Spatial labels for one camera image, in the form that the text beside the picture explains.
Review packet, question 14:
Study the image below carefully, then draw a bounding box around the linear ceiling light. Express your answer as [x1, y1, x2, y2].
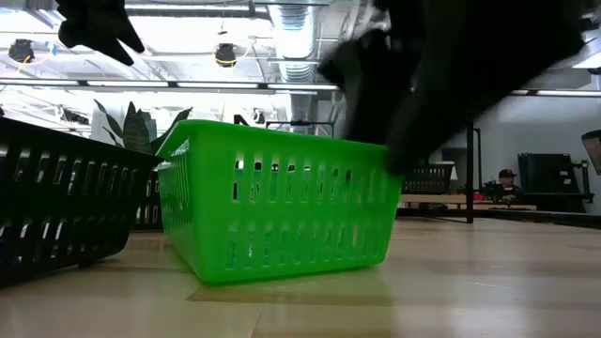
[0, 79, 80, 87]
[177, 81, 260, 90]
[266, 83, 340, 91]
[86, 80, 170, 88]
[536, 88, 601, 98]

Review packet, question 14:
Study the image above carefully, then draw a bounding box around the black aluminium rig frame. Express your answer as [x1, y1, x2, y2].
[396, 206, 601, 230]

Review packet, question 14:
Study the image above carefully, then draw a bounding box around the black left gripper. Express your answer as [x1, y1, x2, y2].
[56, 0, 146, 67]

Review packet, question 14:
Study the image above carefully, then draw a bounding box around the black frame wooden shelf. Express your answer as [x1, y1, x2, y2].
[232, 114, 475, 224]

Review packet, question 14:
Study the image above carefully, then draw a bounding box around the green snake plant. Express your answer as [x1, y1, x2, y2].
[92, 98, 194, 157]

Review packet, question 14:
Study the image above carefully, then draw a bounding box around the silver spiral ceiling duct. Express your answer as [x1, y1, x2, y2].
[266, 0, 330, 122]

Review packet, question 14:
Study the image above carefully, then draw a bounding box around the black ceiling fixture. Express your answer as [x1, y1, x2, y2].
[8, 38, 36, 64]
[214, 42, 238, 69]

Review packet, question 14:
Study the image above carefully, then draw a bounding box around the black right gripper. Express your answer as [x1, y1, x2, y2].
[323, 27, 452, 176]

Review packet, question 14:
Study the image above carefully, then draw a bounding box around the person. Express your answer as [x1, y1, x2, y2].
[487, 167, 526, 205]

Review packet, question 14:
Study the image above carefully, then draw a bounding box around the green plastic slotted basket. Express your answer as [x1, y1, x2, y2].
[156, 118, 404, 286]

